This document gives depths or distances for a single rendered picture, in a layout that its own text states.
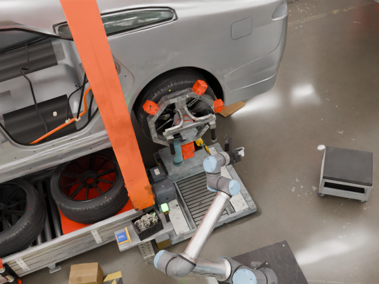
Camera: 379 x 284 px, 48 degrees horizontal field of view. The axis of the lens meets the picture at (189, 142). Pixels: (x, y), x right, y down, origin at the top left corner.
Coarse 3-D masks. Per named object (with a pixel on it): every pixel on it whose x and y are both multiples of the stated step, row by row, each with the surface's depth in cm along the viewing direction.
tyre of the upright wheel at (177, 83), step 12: (168, 72) 333; (180, 72) 333; (192, 72) 341; (156, 84) 328; (168, 84) 324; (180, 84) 325; (192, 84) 330; (144, 96) 331; (156, 96) 325; (144, 120) 337; (144, 132) 348
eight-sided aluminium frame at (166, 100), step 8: (192, 88) 329; (168, 96) 324; (176, 96) 322; (184, 96) 324; (192, 96) 327; (200, 96) 330; (208, 96) 339; (160, 104) 326; (168, 104) 323; (208, 104) 342; (160, 112) 326; (208, 112) 352; (152, 120) 328; (152, 128) 335; (200, 128) 362; (152, 136) 341; (160, 136) 351; (200, 136) 362; (168, 144) 355
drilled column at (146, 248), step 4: (140, 244) 329; (144, 244) 331; (148, 244) 333; (140, 248) 334; (144, 248) 336; (148, 248) 338; (152, 248) 340; (144, 252) 344; (148, 252) 342; (152, 252) 344; (144, 256) 344; (148, 256) 346; (152, 256) 349; (144, 260) 349; (148, 260) 351; (152, 260) 353; (148, 264) 355
